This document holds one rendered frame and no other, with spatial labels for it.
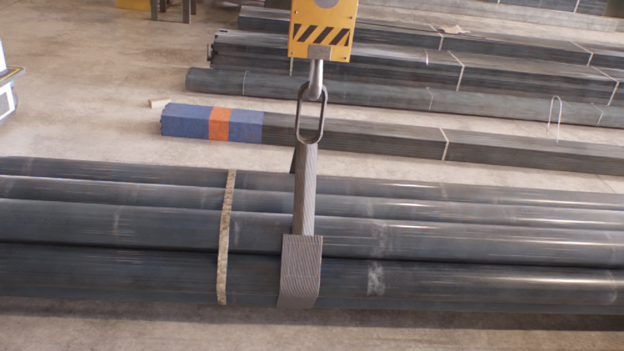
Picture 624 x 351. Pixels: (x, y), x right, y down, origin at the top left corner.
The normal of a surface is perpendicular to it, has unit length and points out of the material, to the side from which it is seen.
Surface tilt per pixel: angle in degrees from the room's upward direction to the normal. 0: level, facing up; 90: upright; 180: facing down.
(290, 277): 60
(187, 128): 90
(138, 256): 11
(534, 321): 0
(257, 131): 90
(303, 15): 90
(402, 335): 0
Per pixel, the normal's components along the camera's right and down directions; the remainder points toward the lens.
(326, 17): 0.06, 0.51
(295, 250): 0.11, 0.01
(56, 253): 0.12, -0.74
